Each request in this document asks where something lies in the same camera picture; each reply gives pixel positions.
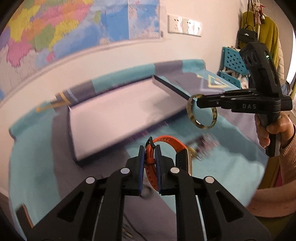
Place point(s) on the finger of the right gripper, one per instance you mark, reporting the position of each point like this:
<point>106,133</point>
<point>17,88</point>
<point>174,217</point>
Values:
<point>225,100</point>

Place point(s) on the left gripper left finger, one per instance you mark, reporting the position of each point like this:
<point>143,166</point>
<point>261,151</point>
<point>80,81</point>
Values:
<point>93,210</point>

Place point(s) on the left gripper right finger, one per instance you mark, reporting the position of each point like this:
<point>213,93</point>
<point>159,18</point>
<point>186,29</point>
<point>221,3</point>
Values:
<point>205,210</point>

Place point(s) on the tortoiseshell bangle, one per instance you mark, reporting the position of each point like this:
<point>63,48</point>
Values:
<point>202,118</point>

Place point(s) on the orange strap smartwatch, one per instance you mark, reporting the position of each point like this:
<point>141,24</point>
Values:
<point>162,154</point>

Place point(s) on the right hand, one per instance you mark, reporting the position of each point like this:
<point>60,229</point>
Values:
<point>282,126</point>

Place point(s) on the blue perforated rack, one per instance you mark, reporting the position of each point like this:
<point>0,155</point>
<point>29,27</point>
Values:
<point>233,69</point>

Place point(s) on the teal grey patterned bedsheet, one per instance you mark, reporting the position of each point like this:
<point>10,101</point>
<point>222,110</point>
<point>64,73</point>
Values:
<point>43,171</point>

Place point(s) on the mustard yellow hanging coat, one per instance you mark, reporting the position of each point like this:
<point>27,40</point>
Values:
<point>268,34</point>

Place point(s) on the black hanging handbag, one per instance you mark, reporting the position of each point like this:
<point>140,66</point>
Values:
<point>246,36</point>

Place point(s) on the white shallow tray box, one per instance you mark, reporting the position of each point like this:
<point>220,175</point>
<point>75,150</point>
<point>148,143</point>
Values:
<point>118,114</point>

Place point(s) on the white wall socket panel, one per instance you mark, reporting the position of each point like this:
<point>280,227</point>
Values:
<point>181,25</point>

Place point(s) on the colourful wall map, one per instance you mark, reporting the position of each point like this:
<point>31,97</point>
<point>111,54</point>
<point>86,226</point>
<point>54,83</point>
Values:
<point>42,32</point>

